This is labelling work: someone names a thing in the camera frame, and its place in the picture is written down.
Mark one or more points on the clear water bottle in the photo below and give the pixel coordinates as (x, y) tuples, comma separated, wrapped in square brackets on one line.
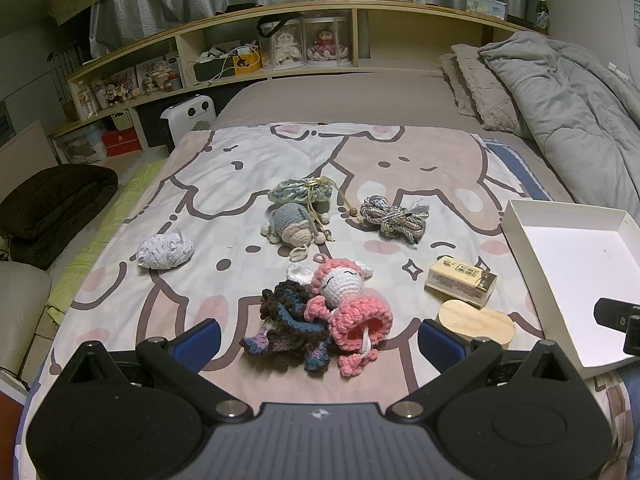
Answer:
[(88, 100)]

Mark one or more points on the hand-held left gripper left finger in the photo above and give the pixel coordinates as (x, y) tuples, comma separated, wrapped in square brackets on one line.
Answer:
[(202, 342)]

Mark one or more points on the wooden headboard shelf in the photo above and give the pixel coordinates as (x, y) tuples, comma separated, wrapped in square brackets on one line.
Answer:
[(385, 35)]

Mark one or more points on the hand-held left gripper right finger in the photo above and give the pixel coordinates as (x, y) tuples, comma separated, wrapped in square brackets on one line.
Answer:
[(437, 350)]

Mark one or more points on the tissue box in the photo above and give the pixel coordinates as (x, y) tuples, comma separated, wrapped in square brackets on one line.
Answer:
[(486, 7)]

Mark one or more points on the white crochet piece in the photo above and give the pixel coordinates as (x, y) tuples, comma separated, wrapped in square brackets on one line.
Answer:
[(165, 250)]

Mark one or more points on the cartoon printed blanket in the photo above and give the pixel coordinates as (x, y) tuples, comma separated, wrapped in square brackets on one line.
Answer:
[(225, 185)]

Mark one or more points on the white heater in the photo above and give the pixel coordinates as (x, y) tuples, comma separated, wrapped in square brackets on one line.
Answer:
[(192, 117)]

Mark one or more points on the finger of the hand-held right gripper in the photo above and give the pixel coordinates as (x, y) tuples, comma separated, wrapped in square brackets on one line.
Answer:
[(617, 314)]

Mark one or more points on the oval wooden block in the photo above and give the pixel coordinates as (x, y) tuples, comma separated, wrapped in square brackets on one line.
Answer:
[(477, 322)]

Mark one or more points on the grey comforter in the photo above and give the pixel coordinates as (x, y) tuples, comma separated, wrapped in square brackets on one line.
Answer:
[(565, 95)]

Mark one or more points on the white shallow tray box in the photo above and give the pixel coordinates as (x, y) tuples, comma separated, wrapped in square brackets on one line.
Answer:
[(580, 260)]

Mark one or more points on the blue crochet doll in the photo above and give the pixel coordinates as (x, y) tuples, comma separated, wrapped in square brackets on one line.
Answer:
[(292, 222)]

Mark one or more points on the yellow cardboard box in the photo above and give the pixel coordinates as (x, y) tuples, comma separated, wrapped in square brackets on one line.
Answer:
[(455, 277)]

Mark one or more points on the light green mat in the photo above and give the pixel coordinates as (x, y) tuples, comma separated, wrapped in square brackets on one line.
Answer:
[(105, 230)]

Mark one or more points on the beige cushion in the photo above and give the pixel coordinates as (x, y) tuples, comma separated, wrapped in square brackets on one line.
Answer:
[(20, 310)]

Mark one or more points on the green glass bottle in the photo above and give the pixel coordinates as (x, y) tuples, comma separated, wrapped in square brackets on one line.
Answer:
[(542, 12)]

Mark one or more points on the dark brown cushion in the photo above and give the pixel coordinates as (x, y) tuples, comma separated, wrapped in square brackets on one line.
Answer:
[(50, 205)]

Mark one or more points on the dark brown-blue crochet piece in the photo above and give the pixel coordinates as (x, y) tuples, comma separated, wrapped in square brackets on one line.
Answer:
[(290, 317)]

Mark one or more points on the pink crochet doll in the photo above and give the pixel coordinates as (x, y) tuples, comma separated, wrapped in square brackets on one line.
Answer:
[(345, 285)]

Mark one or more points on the red-dress doll display case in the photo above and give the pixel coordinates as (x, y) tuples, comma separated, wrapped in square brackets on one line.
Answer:
[(327, 42)]

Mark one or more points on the clear storage box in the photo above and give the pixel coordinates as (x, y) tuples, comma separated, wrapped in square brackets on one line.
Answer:
[(80, 149)]

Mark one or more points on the black box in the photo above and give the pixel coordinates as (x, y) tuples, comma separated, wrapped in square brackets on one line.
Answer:
[(212, 71)]

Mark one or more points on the red box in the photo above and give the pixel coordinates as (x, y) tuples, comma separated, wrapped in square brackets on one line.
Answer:
[(122, 141)]

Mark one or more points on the row of small figurines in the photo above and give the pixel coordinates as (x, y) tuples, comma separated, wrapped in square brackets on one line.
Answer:
[(145, 80)]

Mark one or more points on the grey fluffy pillow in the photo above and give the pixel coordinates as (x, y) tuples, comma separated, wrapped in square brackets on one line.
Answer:
[(475, 85)]

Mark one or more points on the yellow container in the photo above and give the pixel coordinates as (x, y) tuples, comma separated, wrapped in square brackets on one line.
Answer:
[(246, 62)]

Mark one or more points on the white-dress doll display case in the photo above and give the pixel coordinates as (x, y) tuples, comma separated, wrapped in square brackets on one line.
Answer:
[(287, 45)]

